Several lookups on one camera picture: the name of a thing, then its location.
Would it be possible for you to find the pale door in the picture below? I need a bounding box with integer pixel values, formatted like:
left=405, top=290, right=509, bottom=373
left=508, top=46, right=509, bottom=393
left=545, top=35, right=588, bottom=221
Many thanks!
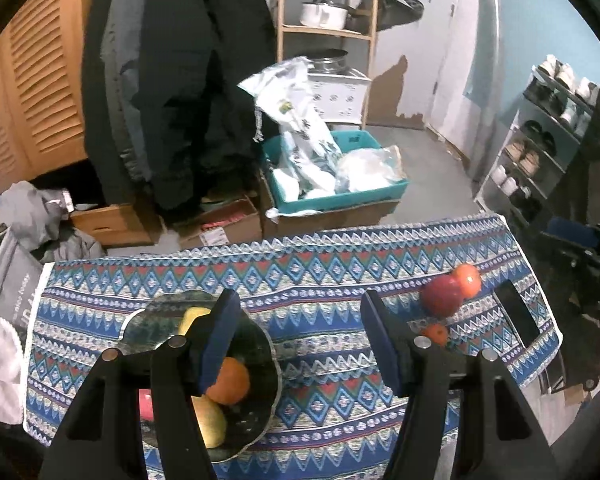
left=427, top=0, right=501, bottom=181

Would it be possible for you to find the grey hanging jacket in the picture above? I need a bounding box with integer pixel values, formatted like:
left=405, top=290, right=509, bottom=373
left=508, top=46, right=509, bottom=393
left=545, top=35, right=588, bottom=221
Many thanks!
left=105, top=0, right=153, bottom=183

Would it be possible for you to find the brown cardboard box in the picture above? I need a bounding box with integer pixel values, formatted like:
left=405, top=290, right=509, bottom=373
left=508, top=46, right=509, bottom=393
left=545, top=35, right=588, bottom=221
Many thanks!
left=257, top=170, right=401, bottom=241

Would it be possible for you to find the blue patterned tablecloth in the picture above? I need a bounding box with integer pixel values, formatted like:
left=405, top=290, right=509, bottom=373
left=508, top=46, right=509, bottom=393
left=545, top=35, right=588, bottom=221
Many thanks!
left=22, top=212, right=563, bottom=480

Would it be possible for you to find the white fleece cloth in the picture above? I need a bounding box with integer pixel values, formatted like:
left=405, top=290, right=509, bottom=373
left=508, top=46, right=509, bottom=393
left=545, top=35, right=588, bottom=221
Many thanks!
left=0, top=310, right=26, bottom=426

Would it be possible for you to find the black hanging jacket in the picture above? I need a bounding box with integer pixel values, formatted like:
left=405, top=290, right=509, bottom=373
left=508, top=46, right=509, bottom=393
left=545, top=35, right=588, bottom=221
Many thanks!
left=82, top=0, right=126, bottom=201

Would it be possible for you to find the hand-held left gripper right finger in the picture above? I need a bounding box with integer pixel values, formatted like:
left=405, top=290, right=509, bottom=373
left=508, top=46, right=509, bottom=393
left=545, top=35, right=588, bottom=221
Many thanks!
left=360, top=289, right=563, bottom=480

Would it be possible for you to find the clear plastic bag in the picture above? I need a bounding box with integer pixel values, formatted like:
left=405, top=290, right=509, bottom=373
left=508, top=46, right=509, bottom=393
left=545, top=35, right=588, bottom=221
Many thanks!
left=335, top=145, right=408, bottom=195

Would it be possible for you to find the wooden drawer box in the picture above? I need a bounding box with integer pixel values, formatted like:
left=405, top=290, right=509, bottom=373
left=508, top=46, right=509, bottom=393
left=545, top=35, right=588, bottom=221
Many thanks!
left=70, top=202, right=156, bottom=248

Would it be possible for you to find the wooden shelf rack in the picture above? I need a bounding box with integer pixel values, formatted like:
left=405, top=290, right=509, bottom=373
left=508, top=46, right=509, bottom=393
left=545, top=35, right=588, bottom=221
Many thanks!
left=275, top=0, right=381, bottom=128

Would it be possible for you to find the wooden louvered wardrobe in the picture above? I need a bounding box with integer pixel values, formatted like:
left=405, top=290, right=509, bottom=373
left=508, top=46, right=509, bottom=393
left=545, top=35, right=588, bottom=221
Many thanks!
left=0, top=0, right=113, bottom=196

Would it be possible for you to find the round steel sieve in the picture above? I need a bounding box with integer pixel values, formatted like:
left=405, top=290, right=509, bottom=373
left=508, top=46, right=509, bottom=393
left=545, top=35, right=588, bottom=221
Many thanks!
left=310, top=49, right=351, bottom=75

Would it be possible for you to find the grey clothes pile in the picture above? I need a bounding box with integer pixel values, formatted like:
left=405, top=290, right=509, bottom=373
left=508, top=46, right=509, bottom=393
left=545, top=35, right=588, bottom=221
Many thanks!
left=0, top=180, right=106, bottom=263

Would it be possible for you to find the grey tote bag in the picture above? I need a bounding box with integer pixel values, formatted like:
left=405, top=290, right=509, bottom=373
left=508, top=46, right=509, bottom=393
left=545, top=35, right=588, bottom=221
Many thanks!
left=0, top=225, right=43, bottom=331

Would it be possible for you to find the black hanging coat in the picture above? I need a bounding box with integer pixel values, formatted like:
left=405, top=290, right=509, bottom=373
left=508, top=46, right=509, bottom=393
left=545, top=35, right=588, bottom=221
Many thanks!
left=140, top=0, right=281, bottom=211

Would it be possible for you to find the dark green glass bowl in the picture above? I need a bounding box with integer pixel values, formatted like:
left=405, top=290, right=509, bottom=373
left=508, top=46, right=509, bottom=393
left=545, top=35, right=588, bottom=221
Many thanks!
left=115, top=290, right=283, bottom=463

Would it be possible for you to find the metal shoe rack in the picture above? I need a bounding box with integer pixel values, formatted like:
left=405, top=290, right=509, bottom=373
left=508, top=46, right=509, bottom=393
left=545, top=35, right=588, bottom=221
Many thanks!
left=475, top=65, right=600, bottom=226

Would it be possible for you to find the white lattice basket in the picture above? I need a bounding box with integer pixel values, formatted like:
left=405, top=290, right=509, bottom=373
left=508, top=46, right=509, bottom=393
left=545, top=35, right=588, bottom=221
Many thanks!
left=307, top=72, right=373, bottom=123

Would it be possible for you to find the yellow pear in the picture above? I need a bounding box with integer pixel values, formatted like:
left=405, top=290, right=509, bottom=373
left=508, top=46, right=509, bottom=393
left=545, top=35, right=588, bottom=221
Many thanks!
left=190, top=395, right=228, bottom=450
left=177, top=306, right=213, bottom=336

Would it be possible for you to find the black phone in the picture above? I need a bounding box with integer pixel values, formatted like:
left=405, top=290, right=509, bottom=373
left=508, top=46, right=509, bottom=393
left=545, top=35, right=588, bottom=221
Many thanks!
left=494, top=280, right=541, bottom=348

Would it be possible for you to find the red apple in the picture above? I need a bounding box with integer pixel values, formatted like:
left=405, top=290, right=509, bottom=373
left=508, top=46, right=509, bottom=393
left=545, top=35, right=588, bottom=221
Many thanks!
left=420, top=275, right=465, bottom=318
left=139, top=389, right=156, bottom=423

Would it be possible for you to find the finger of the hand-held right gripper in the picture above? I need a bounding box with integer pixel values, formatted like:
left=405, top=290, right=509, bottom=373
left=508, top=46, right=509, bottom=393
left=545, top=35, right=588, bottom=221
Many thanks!
left=539, top=231, right=600, bottom=276
left=549, top=216, right=600, bottom=250

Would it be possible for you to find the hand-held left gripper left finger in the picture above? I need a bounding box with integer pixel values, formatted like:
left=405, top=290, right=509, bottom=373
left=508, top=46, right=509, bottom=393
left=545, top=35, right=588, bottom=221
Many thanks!
left=39, top=287, right=243, bottom=480

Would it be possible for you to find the shoe rack with shoes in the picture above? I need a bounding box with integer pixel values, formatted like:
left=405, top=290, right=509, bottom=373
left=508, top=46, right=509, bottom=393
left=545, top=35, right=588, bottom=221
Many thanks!
left=490, top=54, right=600, bottom=216

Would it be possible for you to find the white rice bag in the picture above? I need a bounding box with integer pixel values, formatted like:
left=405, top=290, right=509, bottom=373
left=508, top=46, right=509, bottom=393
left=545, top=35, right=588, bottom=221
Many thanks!
left=237, top=56, right=348, bottom=201

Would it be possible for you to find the teal plastic crate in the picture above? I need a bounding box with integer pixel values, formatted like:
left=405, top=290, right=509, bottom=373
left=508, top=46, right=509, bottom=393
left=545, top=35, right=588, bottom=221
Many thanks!
left=260, top=130, right=411, bottom=216

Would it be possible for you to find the red printed cardboard box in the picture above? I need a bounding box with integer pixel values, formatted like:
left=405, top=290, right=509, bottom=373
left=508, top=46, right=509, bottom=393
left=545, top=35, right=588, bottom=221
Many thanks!
left=172, top=195, right=263, bottom=251

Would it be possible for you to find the olive hanging bag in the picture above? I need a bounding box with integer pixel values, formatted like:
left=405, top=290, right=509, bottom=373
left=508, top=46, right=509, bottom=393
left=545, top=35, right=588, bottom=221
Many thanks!
left=377, top=0, right=426, bottom=31

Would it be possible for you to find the small tangerine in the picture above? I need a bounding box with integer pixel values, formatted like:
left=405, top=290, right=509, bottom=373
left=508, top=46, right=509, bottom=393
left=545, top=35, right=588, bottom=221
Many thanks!
left=422, top=323, right=449, bottom=347

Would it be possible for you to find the large orange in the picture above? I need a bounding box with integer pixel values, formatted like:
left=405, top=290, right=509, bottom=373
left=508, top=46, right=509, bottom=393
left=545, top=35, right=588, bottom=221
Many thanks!
left=452, top=263, right=482, bottom=300
left=205, top=356, right=252, bottom=406

